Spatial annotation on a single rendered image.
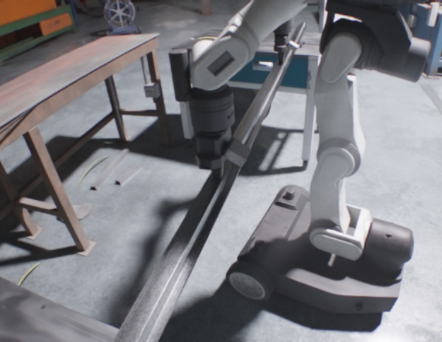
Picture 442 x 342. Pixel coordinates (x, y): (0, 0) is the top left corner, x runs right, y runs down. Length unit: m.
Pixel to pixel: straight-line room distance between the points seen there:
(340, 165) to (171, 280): 0.65
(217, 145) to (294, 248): 0.81
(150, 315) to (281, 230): 0.95
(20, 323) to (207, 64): 0.54
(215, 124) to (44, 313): 0.46
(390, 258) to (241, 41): 0.96
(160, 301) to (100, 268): 1.13
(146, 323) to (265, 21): 0.52
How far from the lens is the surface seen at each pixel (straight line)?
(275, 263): 1.29
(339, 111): 0.97
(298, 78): 1.78
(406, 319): 1.48
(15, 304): 0.66
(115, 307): 1.48
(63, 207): 1.55
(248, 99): 2.11
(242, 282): 1.34
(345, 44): 0.87
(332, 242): 1.22
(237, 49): 0.54
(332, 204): 1.16
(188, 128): 2.22
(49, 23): 8.35
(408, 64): 0.90
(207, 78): 0.55
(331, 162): 1.00
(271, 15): 0.57
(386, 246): 1.23
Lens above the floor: 1.19
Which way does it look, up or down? 36 degrees down
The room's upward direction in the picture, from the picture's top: 5 degrees counter-clockwise
